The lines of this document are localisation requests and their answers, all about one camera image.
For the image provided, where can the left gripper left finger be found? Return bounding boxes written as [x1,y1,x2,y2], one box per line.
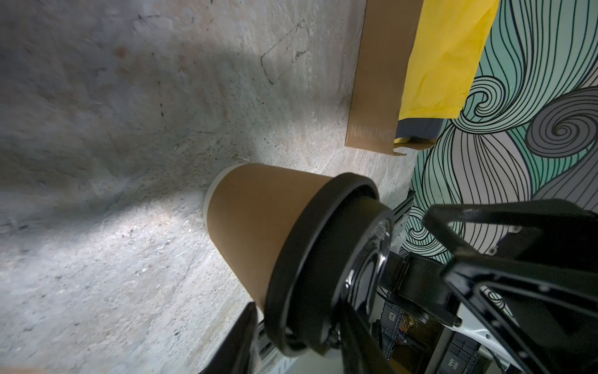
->
[200,302,259,374]

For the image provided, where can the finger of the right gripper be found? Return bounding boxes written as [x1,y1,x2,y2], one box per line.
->
[422,199,597,373]

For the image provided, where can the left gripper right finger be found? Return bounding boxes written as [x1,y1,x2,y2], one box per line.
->
[339,303,396,374]

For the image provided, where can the black cup lid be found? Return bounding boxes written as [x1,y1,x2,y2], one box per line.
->
[265,173,394,356]

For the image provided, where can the brown paper coffee cup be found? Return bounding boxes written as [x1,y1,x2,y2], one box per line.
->
[203,164,331,309]

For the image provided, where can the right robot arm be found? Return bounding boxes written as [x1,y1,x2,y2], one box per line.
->
[380,199,597,373]

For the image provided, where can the yellow napkin stack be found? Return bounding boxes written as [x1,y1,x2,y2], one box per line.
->
[399,0,500,120]

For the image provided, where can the brown napkin box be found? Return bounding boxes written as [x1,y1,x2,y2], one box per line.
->
[345,1,437,156]

